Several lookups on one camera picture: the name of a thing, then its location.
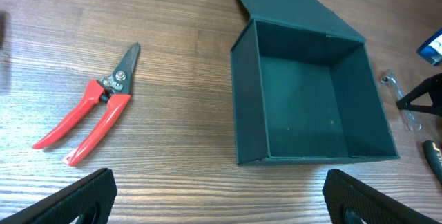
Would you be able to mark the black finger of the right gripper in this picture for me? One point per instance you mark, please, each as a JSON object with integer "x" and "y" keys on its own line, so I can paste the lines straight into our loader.
{"x": 432, "y": 87}

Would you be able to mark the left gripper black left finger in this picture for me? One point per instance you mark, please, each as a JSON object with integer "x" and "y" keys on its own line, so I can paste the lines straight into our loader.
{"x": 89, "y": 200}

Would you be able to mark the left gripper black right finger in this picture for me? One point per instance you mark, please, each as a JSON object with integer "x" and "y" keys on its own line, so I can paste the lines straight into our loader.
{"x": 349, "y": 200}

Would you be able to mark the chrome socket wrench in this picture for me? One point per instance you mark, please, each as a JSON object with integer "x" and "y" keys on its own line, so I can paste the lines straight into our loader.
{"x": 388, "y": 79}

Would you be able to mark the red handled pruning shears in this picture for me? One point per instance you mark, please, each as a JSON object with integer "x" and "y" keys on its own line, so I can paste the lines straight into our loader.
{"x": 114, "y": 91}

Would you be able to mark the black orange needle-nose pliers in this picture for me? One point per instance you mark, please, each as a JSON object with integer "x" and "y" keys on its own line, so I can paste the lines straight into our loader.
{"x": 432, "y": 152}

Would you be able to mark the blue white object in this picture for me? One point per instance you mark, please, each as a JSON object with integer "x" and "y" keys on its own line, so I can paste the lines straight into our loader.
{"x": 430, "y": 50}

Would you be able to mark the dark green open box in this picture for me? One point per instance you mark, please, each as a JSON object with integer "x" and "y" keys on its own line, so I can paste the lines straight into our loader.
{"x": 303, "y": 89}

